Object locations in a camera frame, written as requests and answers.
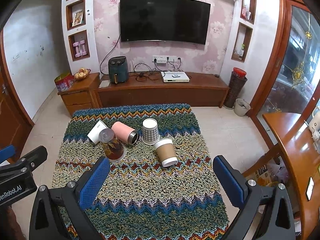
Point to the pink insulated steel cup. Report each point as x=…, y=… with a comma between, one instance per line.
x=123, y=132

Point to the white kettle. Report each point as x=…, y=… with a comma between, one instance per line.
x=316, y=125

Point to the black curved television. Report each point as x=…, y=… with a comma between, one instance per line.
x=165, y=18

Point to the bowl of fruit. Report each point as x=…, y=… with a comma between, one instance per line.
x=82, y=74

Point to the wooden door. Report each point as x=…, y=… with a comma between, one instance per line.
x=12, y=120

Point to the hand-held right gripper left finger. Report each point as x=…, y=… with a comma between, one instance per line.
x=96, y=182

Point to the dark green air fryer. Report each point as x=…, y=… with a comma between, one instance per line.
x=118, y=70

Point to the colourful knitted table cloth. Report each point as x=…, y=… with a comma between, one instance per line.
x=150, y=200

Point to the person's left forearm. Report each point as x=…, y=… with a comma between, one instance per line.
x=16, y=225

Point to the long wooden television cabinet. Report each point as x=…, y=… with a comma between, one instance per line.
x=162, y=95

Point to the gold hanging ornament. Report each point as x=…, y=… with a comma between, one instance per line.
x=297, y=76

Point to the grey checkered paper cup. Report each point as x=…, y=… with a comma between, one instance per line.
x=150, y=132

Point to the small white remote box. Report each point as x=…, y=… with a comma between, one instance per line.
x=175, y=75

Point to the brown sleeved paper cup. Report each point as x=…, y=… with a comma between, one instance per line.
x=165, y=152

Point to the framed picture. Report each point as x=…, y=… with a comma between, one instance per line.
x=78, y=18

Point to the white cup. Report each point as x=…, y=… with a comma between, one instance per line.
x=95, y=132

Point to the white set-top box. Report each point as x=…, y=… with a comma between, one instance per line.
x=176, y=78

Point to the white wall power strip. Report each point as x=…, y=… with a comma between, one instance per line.
x=165, y=60

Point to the wooden chair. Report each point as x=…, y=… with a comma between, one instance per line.
x=265, y=162

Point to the white paper sheet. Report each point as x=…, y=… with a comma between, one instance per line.
x=104, y=84

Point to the white waste bucket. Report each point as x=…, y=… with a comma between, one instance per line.
x=242, y=107

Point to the tall dark vase red top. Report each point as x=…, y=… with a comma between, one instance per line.
x=235, y=90

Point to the wood framed glass door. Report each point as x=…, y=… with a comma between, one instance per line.
x=295, y=62

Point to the glossy wooden table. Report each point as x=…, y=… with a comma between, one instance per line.
x=295, y=150

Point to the clear brown printed plastic cup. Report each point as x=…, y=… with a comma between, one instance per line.
x=113, y=147

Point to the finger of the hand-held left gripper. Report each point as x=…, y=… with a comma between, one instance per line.
x=7, y=153
x=30, y=158

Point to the red tin box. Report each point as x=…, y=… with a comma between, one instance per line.
x=63, y=82

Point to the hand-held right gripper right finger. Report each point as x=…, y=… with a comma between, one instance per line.
x=228, y=182

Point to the pink dumbbells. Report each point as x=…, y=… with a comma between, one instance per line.
x=80, y=48

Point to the wooden drawer cabinet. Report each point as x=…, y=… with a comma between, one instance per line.
x=77, y=97

